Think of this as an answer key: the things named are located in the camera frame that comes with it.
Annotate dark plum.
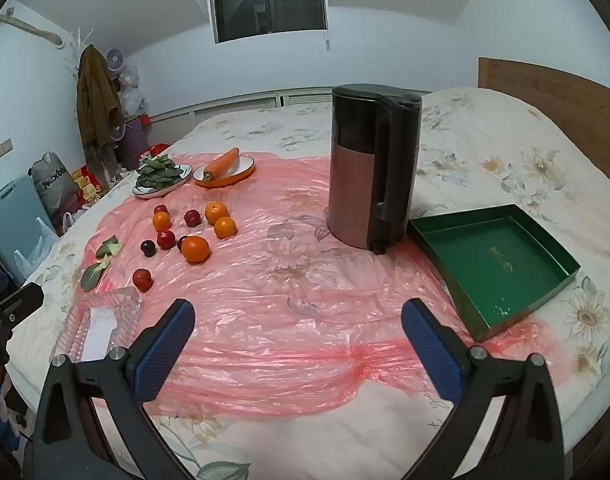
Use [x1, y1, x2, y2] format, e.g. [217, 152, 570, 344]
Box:
[140, 240, 156, 258]
[176, 236, 187, 252]

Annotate large front orange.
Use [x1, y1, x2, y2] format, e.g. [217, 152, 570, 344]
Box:
[181, 236, 211, 264]

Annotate small orange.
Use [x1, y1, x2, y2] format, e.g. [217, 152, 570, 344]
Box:
[152, 210, 171, 232]

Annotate clear plastic container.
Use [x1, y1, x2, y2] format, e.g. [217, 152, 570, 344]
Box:
[50, 287, 143, 363]

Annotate white plastic bag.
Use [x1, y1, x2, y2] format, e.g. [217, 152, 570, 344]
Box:
[13, 217, 58, 281]

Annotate light blue plastic bin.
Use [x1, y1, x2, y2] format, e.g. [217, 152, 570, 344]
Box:
[0, 174, 52, 285]

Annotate bok choy piece lower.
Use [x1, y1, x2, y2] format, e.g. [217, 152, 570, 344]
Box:
[80, 256, 111, 292]

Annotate bok choy piece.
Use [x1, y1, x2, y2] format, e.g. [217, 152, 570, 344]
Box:
[96, 235, 122, 259]
[80, 256, 111, 292]

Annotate green box lid tray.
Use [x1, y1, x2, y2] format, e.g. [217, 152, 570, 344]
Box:
[406, 204, 580, 342]

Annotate bok choy piece upper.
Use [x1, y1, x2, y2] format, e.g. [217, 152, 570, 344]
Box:
[96, 235, 122, 259]

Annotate grey shopping bag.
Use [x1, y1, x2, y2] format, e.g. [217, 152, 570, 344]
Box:
[29, 152, 79, 217]

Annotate pink plastic sheet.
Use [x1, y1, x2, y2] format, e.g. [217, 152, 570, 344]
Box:
[79, 150, 571, 417]

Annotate red yellow snack boxes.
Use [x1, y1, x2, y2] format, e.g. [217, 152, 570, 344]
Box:
[72, 166, 105, 205]

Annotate white plate with greens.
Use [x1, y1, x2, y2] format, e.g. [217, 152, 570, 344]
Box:
[132, 164, 192, 200]

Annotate pile of green leaves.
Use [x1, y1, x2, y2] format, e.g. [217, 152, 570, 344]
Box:
[136, 155, 179, 186]

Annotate orange carrot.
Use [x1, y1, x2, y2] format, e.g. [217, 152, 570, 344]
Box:
[202, 148, 240, 182]

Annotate floral bed quilt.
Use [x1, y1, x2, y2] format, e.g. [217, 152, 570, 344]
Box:
[8, 88, 610, 479]

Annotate orange oval dish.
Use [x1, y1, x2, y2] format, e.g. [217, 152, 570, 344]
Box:
[192, 155, 256, 188]

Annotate olive green hanging coat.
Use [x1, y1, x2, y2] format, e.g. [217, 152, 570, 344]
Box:
[76, 46, 124, 150]

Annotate purple storage bin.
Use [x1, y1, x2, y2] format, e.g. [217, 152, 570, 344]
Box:
[114, 117, 148, 170]

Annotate black copper electric kettle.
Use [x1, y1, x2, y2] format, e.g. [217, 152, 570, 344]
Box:
[326, 84, 422, 255]

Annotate white coat rack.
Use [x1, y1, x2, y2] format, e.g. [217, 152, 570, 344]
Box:
[65, 28, 94, 79]

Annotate wooden headboard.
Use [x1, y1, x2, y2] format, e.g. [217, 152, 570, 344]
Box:
[478, 58, 610, 180]

